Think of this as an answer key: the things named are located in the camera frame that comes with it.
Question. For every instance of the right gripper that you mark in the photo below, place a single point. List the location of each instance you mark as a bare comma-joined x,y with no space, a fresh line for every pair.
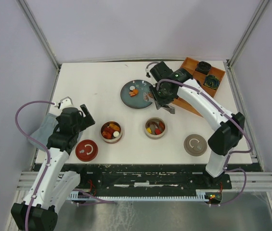
161,102

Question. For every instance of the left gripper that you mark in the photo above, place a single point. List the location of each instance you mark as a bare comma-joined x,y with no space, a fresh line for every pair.
86,121

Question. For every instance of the red pepper piece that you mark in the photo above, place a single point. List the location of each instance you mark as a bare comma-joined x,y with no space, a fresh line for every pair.
107,133

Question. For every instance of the fried chicken piece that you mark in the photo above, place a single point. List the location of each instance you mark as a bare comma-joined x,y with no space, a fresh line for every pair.
114,126

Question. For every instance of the red steel lunch bowl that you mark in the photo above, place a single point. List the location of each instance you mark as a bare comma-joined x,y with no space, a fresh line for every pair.
113,140

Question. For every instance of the white rice ball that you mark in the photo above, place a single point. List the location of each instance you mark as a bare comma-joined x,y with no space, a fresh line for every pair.
116,134

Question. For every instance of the blue ceramic food plate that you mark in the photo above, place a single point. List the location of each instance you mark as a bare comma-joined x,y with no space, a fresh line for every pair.
136,102

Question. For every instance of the beige lunch box bowl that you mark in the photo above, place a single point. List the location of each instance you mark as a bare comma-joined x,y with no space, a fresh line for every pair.
154,123

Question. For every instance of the red black sushi piece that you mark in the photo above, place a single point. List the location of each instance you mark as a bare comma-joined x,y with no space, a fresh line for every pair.
158,131

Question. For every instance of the metal tongs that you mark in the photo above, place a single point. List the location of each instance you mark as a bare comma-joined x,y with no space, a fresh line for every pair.
168,108

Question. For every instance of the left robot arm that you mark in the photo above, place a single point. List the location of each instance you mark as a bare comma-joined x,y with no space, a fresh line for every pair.
40,207

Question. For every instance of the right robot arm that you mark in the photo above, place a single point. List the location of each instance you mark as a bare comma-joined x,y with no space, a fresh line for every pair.
228,127

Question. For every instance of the red lunch box lid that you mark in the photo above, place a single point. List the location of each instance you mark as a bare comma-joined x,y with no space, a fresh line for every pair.
86,150

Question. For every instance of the beige lunch box lid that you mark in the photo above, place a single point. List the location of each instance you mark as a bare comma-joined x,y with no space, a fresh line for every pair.
195,145

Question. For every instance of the bacon piece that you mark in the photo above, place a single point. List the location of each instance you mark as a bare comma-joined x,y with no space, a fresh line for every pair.
132,93

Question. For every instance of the dark rolled napkin top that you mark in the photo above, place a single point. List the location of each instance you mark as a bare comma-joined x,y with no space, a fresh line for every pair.
203,67

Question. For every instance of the green rolled napkin right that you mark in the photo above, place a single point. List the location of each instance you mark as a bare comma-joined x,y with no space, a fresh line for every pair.
212,82

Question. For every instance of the light blue cloth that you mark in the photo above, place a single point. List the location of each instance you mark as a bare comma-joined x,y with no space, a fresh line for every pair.
40,132

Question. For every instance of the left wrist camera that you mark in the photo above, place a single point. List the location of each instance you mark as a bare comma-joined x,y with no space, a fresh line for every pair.
64,103

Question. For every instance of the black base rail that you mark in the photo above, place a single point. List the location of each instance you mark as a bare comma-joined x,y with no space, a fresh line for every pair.
183,176

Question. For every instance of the left aluminium frame post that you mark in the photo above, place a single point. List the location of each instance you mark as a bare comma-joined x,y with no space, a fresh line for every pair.
38,32

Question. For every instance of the aluminium frame post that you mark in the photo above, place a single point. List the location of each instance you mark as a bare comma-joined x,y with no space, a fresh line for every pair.
38,32
255,19

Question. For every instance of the right aluminium frame post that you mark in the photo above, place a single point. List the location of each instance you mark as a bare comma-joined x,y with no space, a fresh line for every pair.
255,19

